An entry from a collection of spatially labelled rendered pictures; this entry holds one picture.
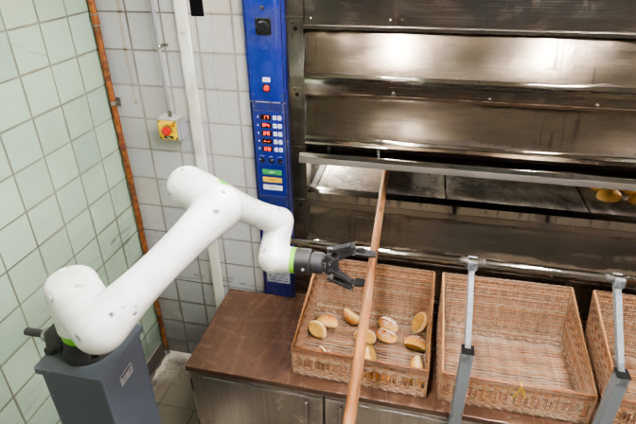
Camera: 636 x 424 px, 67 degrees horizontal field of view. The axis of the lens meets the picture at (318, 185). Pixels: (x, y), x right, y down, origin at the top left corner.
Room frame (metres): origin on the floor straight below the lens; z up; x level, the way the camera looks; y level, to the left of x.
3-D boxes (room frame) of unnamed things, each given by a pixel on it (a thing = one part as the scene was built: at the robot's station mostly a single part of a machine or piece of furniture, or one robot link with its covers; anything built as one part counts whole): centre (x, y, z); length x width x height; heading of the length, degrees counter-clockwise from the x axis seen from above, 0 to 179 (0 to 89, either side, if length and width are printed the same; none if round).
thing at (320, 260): (1.35, -0.02, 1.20); 0.09 x 0.07 x 0.08; 78
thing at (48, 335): (1.00, 0.70, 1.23); 0.26 x 0.15 x 0.06; 78
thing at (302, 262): (1.37, 0.05, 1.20); 0.12 x 0.06 x 0.09; 168
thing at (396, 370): (1.58, -0.21, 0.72); 0.56 x 0.49 x 0.28; 76
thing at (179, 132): (2.01, 0.64, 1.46); 0.10 x 0.07 x 0.10; 77
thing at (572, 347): (1.46, -0.78, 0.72); 0.56 x 0.49 x 0.28; 78
